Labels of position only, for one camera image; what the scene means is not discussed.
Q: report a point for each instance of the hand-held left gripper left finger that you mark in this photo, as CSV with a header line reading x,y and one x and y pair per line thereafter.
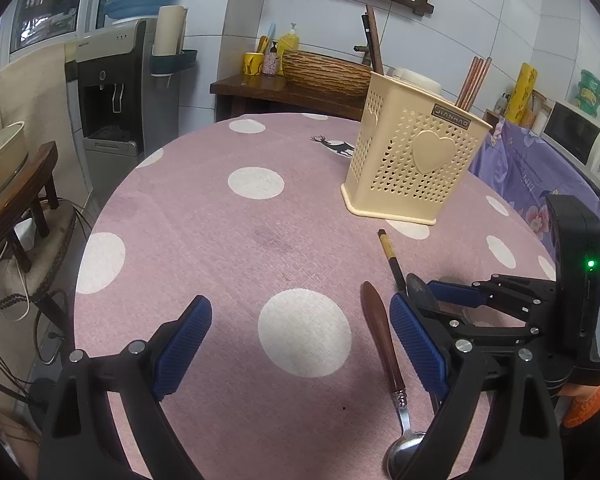
x,y
182,345

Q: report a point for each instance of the purple floral cloth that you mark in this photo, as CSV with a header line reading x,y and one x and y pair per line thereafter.
x,y
540,185

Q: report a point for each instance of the patterned pump bottle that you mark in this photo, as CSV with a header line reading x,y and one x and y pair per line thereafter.
x,y
271,60

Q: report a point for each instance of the yellow soap pump bottle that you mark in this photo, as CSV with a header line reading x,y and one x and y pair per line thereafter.
x,y
291,40

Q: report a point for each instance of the dark wooden stool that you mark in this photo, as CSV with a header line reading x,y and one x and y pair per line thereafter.
x,y
25,200

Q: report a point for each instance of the white microwave oven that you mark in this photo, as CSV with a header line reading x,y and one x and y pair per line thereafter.
x,y
580,142

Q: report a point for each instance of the woven basket basin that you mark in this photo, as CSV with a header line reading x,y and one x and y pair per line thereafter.
x,y
325,72

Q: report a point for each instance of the dark wooden counter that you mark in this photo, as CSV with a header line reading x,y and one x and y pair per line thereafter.
x,y
290,97

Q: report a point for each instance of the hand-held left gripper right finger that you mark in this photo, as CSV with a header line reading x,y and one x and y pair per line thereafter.
x,y
420,345

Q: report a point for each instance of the bamboo style faucet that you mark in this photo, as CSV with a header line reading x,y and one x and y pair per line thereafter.
x,y
360,49

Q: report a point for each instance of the teal wall holder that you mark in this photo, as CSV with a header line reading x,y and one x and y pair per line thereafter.
x,y
175,62

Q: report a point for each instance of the window with metal frame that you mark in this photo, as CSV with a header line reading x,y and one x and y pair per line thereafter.
x,y
45,5

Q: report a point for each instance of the reddish brown chopstick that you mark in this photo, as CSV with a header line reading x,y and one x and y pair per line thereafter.
x,y
482,85
469,82
476,85

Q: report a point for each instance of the beige cloth cover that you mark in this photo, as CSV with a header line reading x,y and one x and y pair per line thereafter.
x,y
30,95

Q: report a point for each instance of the yellow cup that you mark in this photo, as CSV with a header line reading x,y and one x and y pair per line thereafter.
x,y
252,62

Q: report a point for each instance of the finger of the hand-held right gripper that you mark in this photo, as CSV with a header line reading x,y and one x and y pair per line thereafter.
x,y
490,332
455,294

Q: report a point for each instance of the stack of green tins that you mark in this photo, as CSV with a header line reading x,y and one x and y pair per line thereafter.
x,y
590,92

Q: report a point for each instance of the grey water dispenser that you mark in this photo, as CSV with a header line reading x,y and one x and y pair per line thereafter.
x,y
112,90

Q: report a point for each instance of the beige perforated utensil holder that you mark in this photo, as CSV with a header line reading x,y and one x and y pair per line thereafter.
x,y
405,170

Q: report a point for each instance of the yellow wrapped roll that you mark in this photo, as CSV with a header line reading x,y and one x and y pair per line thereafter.
x,y
525,92

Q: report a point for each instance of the pink polka dot tablecloth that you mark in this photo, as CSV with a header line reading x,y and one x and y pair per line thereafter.
x,y
205,260

